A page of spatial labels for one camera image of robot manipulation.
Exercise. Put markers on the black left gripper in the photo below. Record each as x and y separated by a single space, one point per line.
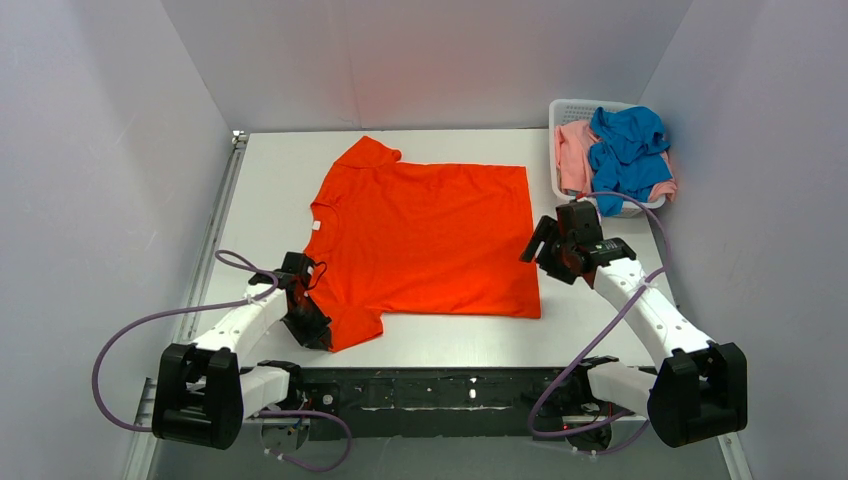
308 321

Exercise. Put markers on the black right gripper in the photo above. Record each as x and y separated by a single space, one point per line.
548 248

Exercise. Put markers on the orange t shirt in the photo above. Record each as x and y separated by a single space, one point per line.
399 237

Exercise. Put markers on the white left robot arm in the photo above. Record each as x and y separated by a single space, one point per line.
204 393

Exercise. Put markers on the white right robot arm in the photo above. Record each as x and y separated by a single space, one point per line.
699 389

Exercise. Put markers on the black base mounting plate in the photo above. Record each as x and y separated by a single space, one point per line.
423 402

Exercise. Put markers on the pink t shirt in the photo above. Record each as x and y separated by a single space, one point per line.
571 147

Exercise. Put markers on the blue t shirt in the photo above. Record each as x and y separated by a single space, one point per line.
627 160

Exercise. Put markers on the white plastic laundry basket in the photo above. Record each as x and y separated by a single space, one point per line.
564 111

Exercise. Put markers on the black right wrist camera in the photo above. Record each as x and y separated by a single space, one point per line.
580 218

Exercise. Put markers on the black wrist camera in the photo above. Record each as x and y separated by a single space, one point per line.
580 218
298 269

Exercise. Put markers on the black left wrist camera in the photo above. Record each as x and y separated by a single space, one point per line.
298 269

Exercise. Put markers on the aluminium frame rail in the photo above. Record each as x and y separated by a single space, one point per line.
144 445

